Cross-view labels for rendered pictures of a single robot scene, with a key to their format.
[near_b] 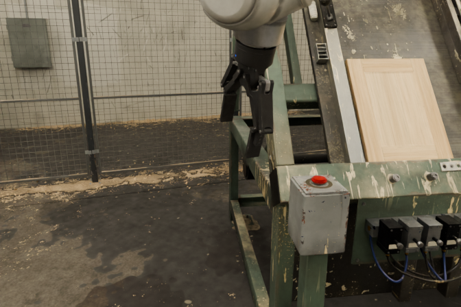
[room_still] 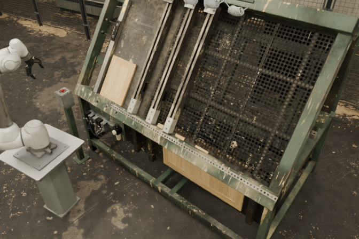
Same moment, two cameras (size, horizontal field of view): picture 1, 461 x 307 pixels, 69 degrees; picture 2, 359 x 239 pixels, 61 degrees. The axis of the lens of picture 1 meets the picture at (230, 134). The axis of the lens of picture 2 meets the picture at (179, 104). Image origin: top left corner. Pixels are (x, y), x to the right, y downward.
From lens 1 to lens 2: 3.06 m
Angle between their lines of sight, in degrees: 46
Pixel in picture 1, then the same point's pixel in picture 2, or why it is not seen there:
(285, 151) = (80, 79)
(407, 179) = (101, 103)
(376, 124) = (108, 82)
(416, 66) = (131, 67)
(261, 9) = not seen: outside the picture
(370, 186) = (92, 100)
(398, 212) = (98, 112)
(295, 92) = (100, 60)
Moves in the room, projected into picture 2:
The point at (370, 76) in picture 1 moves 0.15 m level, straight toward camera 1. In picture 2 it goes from (116, 64) to (100, 67)
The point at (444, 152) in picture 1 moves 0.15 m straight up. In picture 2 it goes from (119, 102) to (117, 88)
